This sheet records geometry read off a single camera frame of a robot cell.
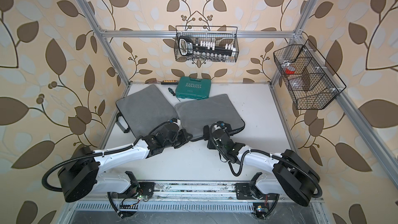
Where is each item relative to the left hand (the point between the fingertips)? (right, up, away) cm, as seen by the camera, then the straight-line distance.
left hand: (192, 134), depth 82 cm
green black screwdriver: (-17, +23, +33) cm, 44 cm away
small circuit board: (+33, -33, -12) cm, 48 cm away
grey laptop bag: (-34, +12, +21) cm, 42 cm away
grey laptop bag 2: (-1, +8, +17) cm, 18 cm away
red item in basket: (+52, +33, 0) cm, 62 cm away
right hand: (+9, -4, +6) cm, 12 cm away
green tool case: (-3, +26, +30) cm, 40 cm away
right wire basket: (+59, +27, -7) cm, 65 cm away
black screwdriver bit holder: (-21, +32, +38) cm, 54 cm away
